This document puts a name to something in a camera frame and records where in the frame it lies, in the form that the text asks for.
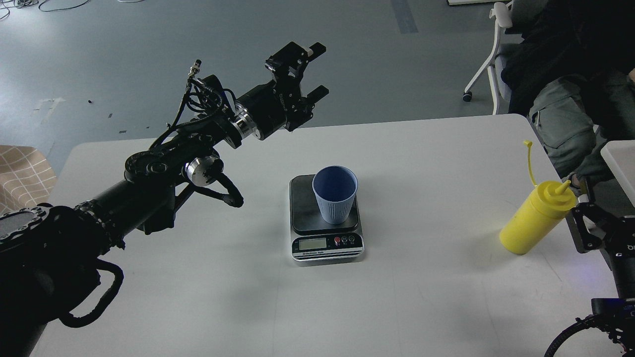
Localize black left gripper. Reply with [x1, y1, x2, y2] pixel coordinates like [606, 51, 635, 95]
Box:
[246, 42, 329, 140]

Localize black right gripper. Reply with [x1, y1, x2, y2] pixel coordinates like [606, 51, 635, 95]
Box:
[566, 180, 635, 278]

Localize yellow squeeze seasoning bottle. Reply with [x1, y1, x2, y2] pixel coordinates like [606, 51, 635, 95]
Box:
[499, 140, 577, 255]

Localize blue ribbed plastic cup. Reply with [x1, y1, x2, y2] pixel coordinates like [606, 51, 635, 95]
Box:
[312, 166, 359, 225]

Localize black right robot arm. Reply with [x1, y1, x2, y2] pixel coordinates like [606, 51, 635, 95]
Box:
[545, 181, 635, 357]

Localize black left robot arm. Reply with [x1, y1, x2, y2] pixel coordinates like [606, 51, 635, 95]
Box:
[0, 42, 329, 357]

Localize black digital kitchen scale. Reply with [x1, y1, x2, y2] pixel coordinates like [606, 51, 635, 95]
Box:
[289, 176, 365, 263]

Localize white side table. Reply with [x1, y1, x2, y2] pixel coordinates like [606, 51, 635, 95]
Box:
[601, 140, 635, 206]

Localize seated person in dark clothes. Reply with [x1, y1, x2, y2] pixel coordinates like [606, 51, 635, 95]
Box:
[502, 0, 634, 196]

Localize white office chair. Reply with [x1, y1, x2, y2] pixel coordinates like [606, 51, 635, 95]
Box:
[462, 0, 514, 115]

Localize beige checkered cloth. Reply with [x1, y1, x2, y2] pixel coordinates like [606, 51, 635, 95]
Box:
[0, 145, 57, 214]

